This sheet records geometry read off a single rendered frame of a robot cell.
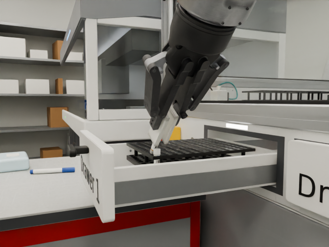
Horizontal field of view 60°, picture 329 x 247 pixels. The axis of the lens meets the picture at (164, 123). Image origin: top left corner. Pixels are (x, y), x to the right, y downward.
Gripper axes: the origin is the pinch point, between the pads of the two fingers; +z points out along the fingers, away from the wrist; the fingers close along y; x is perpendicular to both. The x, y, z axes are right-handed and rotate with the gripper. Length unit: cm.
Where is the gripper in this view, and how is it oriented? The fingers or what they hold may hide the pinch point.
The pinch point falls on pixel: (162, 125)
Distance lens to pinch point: 47.4
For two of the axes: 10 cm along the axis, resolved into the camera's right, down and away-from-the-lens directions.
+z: -2.7, 6.7, 7.0
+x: -4.2, -7.3, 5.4
